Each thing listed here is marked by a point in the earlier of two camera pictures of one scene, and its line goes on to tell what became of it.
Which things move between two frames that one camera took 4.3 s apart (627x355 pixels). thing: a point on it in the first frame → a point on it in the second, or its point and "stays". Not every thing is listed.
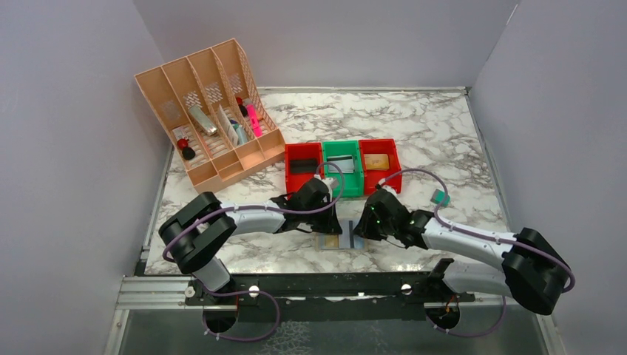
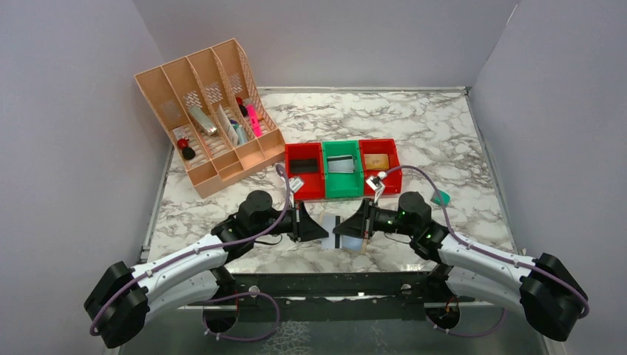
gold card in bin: x=376 y=162 stays
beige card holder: x=326 y=241 stays
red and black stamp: x=188 y=152 stays
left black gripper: x=328 y=221 → x=298 y=221
